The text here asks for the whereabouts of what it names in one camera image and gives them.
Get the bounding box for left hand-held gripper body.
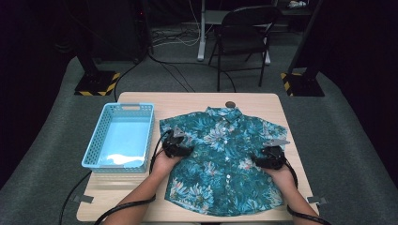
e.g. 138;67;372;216
161;126;189;159

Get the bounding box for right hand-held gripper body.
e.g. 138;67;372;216
262;138;291;172

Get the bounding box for teal floral shirt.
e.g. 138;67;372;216
159;106;289;218

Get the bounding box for person's left hand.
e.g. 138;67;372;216
150;151;184;182

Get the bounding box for person's right hand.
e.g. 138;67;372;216
263;164;299;193

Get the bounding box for light blue plastic basket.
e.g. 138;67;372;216
81;101;156;174

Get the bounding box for grey tape piece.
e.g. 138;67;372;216
72;193;95;204
306;196;329;206

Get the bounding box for black stand with striped base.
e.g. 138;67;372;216
73;46;121;98
280;0;326;98

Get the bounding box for white desk leg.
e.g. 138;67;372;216
196;0;208;62

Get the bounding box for black computer tower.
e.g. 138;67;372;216
88;0;149;62

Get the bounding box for black folding chair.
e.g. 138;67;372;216
207;5;282;93

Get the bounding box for long black floor cable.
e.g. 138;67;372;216
147;53;237;94

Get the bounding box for curved black floor cable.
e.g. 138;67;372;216
113;53;150;103

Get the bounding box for white floor cables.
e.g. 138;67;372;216
151;0;202;49

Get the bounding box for black cable beside table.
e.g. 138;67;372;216
58;171;93;225

